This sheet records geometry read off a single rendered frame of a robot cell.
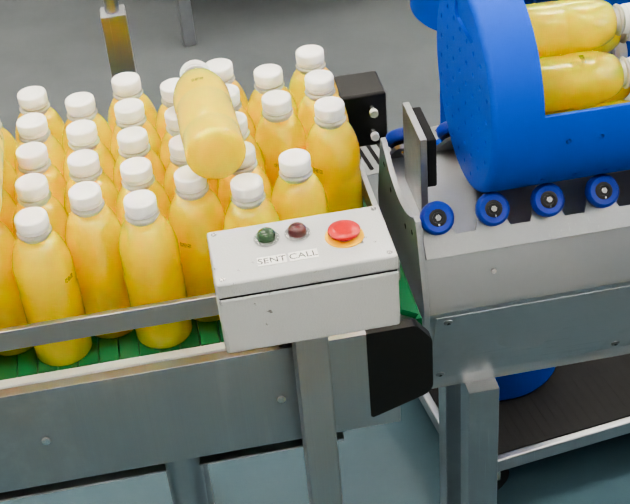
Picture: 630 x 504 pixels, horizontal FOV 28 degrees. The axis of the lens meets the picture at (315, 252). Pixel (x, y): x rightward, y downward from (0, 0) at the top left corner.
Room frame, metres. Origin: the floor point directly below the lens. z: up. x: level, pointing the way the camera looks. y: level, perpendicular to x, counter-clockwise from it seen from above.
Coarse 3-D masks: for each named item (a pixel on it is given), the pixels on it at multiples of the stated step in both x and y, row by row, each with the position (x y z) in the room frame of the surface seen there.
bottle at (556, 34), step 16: (560, 0) 1.45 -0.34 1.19; (576, 0) 1.44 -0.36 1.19; (592, 0) 1.44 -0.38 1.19; (544, 16) 1.42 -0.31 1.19; (560, 16) 1.42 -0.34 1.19; (576, 16) 1.42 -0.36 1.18; (592, 16) 1.42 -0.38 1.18; (608, 16) 1.43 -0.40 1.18; (624, 16) 1.44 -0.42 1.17; (544, 32) 1.41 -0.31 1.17; (560, 32) 1.41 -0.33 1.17; (576, 32) 1.41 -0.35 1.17; (592, 32) 1.41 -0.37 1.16; (608, 32) 1.42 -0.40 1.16; (544, 48) 1.40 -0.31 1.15; (560, 48) 1.41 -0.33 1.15; (576, 48) 1.41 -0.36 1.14; (592, 48) 1.42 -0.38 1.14
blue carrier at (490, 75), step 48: (480, 0) 1.40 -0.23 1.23; (528, 0) 1.57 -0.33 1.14; (624, 0) 1.60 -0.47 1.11; (480, 48) 1.35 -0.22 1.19; (528, 48) 1.34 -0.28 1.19; (480, 96) 1.35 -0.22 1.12; (528, 96) 1.30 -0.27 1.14; (480, 144) 1.35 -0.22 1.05; (528, 144) 1.30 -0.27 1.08; (576, 144) 1.30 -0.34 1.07; (624, 144) 1.31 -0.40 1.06
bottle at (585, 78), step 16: (544, 64) 1.38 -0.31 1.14; (560, 64) 1.38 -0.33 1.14; (576, 64) 1.38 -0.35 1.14; (592, 64) 1.38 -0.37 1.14; (608, 64) 1.38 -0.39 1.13; (624, 64) 1.39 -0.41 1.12; (544, 80) 1.36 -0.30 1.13; (560, 80) 1.36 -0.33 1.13; (576, 80) 1.36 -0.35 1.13; (592, 80) 1.36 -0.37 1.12; (608, 80) 1.37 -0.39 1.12; (624, 80) 1.38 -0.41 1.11; (544, 96) 1.35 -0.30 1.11; (560, 96) 1.35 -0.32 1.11; (576, 96) 1.36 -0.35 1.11; (592, 96) 1.36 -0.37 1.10; (608, 96) 1.37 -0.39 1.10
